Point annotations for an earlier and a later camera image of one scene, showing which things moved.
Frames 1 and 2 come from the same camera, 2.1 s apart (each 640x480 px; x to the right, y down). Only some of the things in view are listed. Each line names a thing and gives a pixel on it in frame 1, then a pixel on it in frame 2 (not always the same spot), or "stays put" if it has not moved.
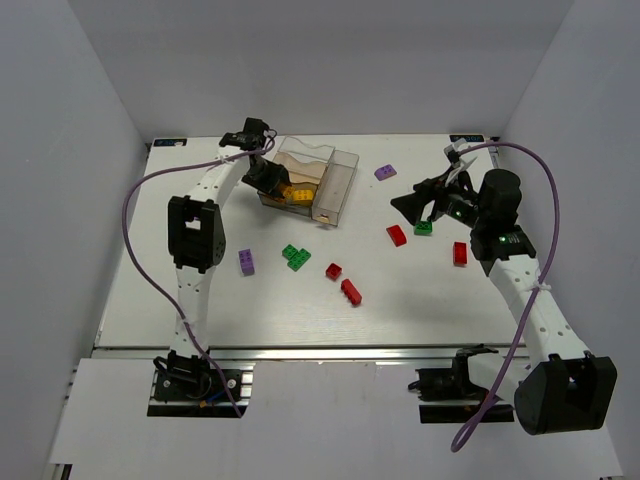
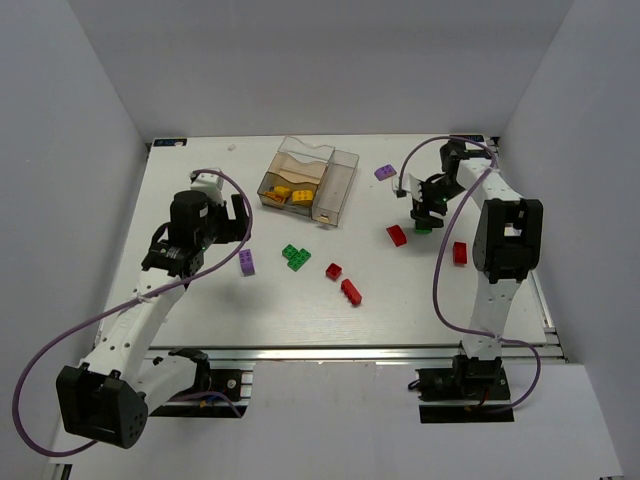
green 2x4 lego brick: (299, 260) stays put
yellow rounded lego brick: (303, 197) stays put
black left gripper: (270, 178) -> (232, 226)
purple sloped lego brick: (384, 172) stays put
